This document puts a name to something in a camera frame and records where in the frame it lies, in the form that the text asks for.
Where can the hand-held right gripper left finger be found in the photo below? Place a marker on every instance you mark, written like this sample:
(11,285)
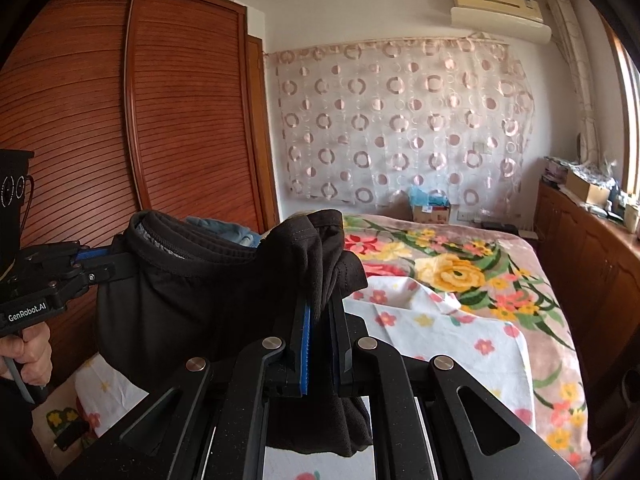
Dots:
(305,355)

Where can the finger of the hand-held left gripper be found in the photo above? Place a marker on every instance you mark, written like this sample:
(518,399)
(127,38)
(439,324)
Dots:
(112,270)
(97,255)

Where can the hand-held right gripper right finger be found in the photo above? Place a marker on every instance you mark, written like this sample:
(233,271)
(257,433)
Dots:
(336,360)

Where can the black pants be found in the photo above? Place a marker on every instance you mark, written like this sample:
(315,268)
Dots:
(200,310)

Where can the person's left forearm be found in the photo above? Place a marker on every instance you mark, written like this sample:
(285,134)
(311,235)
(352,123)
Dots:
(20,435)

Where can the person's left hand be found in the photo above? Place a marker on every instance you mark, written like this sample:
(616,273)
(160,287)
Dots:
(35,352)

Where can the light blue folded jeans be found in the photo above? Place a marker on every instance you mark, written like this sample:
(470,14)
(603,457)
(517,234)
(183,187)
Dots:
(227,232)

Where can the wooden slatted wardrobe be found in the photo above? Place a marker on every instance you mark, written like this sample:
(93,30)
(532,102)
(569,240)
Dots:
(175,110)

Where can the cardboard box with blue packets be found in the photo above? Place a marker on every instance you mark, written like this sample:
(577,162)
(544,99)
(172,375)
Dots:
(430,207)

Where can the pink floral blanket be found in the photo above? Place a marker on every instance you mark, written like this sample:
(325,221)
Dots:
(500,270)

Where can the circle-patterned sheer curtain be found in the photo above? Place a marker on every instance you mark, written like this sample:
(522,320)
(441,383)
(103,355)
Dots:
(400,120)

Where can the wooden side cabinet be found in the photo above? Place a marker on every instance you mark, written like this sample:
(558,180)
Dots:
(585,270)

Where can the open cardboard box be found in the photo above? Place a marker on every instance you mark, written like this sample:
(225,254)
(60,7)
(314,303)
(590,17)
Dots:
(587,190)

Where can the white patterned window curtain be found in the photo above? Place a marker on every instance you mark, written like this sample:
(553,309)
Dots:
(580,75)

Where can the window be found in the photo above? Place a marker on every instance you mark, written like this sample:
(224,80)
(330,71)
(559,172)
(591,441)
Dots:
(630,110)

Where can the wall socket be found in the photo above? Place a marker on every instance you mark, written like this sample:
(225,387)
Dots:
(478,147)

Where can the wall air conditioner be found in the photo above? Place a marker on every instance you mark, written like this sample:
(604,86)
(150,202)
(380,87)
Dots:
(497,10)

